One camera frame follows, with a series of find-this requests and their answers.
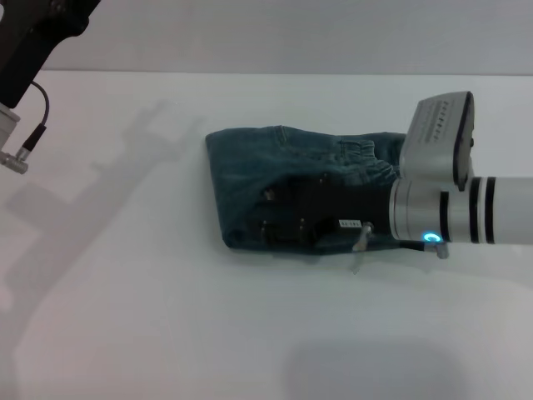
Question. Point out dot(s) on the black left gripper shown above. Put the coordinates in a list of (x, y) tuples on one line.
[(29, 46)]

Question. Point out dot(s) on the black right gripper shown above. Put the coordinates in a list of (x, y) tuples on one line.
[(345, 204)]

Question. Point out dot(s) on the blue denim shorts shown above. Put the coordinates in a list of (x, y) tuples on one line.
[(258, 166)]

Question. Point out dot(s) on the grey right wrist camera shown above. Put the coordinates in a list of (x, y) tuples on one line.
[(437, 141)]

